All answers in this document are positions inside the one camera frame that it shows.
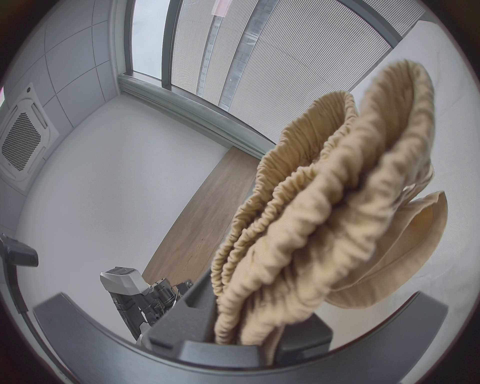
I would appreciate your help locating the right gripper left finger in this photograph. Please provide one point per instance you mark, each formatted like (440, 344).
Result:
(176, 330)

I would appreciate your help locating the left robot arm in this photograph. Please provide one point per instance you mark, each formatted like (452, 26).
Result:
(123, 281)

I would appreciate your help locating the blue-green curtain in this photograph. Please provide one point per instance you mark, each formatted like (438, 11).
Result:
(187, 108)

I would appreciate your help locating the tan shorts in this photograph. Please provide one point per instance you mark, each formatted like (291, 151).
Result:
(330, 210)

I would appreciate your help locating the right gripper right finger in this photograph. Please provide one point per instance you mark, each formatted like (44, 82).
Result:
(311, 337)

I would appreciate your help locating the white ceiling air vent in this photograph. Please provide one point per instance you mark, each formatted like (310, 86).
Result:
(22, 142)

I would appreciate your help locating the bed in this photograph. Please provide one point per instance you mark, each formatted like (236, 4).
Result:
(202, 225)

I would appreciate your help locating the window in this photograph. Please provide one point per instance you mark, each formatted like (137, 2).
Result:
(285, 56)

